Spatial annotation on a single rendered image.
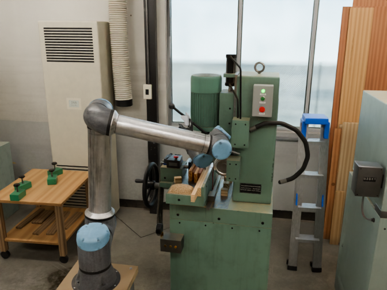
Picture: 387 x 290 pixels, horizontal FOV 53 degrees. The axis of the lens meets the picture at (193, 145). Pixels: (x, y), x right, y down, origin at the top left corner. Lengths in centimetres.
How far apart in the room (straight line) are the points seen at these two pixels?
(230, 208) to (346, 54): 173
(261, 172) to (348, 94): 143
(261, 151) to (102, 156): 85
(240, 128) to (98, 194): 79
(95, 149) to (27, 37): 228
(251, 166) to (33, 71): 249
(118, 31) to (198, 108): 147
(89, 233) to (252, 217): 87
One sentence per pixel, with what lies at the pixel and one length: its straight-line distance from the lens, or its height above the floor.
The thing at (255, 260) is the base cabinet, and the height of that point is 50.
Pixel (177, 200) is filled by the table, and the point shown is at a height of 86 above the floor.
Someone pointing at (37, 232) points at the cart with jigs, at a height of 20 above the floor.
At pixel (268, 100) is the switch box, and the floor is 140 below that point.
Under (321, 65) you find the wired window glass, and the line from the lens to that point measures 355.
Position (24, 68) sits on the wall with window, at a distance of 403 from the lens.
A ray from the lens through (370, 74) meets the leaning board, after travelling 345.
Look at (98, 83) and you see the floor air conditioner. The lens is 340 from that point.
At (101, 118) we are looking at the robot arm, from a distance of 168.
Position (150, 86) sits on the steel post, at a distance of 346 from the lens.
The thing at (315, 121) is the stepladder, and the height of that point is 114.
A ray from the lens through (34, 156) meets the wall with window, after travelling 421.
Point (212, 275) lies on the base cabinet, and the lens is 240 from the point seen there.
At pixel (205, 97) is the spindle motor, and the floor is 139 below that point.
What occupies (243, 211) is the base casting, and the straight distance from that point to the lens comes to 216.
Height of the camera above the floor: 177
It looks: 17 degrees down
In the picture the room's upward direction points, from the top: straight up
